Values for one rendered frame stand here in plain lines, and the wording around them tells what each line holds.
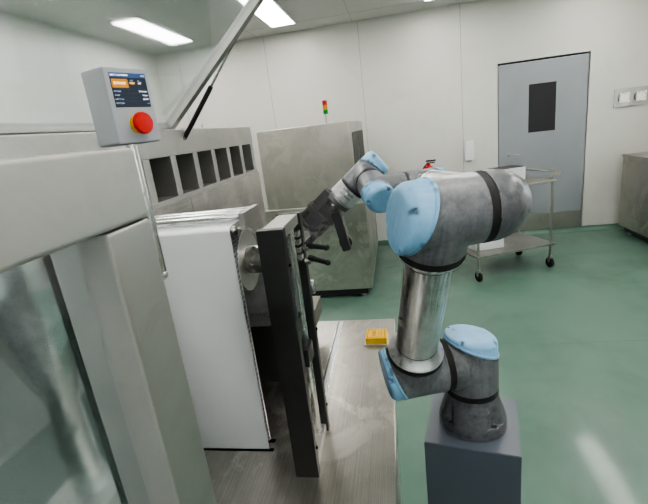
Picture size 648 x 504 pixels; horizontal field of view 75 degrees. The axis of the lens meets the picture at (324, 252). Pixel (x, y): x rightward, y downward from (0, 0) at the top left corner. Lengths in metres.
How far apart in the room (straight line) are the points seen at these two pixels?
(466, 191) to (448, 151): 5.03
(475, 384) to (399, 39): 5.03
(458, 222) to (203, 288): 0.54
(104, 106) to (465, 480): 1.00
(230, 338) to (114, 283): 0.78
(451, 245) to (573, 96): 5.40
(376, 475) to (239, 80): 5.44
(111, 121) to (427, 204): 0.45
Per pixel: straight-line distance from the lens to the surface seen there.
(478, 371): 0.99
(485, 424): 1.06
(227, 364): 0.99
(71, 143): 1.06
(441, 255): 0.67
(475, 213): 0.66
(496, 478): 1.10
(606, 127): 6.16
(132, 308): 0.19
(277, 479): 1.02
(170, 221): 0.95
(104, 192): 0.18
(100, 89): 0.66
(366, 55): 5.69
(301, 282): 0.92
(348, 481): 0.99
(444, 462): 1.09
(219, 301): 0.92
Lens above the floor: 1.60
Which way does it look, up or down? 16 degrees down
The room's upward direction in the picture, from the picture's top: 7 degrees counter-clockwise
